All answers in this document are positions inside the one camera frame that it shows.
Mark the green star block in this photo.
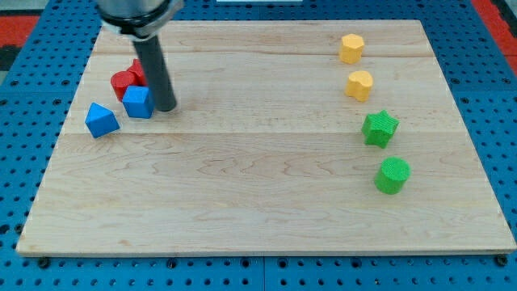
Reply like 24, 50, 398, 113
361, 110, 399, 149

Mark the blue cube block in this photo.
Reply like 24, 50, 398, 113
122, 86, 154, 119

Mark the light wooden board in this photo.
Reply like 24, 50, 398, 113
17, 20, 516, 258

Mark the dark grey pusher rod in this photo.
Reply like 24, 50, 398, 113
132, 36, 177, 112

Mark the red cylinder block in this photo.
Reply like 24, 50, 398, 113
110, 71, 140, 102

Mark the green cylinder block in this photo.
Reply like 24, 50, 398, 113
374, 157, 411, 195

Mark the yellow heart block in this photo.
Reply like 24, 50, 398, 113
344, 70, 374, 102

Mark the yellow hexagon block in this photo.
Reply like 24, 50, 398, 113
338, 34, 364, 64

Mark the blue triangular block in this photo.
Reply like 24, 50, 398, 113
85, 103, 120, 138

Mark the red star block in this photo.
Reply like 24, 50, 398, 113
127, 58, 147, 86

